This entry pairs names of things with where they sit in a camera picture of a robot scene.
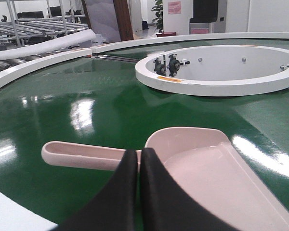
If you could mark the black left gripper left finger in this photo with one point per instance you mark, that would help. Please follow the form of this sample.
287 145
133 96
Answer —
112 209

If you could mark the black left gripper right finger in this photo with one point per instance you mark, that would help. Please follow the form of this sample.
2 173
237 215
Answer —
166 206

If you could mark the pink plastic dustpan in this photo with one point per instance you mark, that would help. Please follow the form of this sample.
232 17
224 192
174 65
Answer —
203 162

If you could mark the white outer conveyor rim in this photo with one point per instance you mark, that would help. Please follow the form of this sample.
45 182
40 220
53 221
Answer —
216 71

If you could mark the metal roller conveyor rack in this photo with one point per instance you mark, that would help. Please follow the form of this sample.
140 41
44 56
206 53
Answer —
29 22

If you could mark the black bearing block left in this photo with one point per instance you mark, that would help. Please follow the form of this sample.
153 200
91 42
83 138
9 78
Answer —
160 68

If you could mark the black bearing block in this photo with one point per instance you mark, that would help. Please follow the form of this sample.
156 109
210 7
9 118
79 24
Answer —
160 68
174 64

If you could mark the black bearing block right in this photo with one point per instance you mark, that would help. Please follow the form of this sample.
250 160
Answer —
174 64

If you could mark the white foam roll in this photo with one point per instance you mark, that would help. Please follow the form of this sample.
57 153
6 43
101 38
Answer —
65 41

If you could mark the brown wooden pillar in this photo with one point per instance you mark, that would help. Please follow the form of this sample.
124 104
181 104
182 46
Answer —
123 20

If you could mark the green potted plant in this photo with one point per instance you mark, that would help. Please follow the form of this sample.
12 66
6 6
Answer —
158 11

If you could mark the black wall monitor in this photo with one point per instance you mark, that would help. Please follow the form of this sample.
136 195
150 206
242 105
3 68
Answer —
204 11

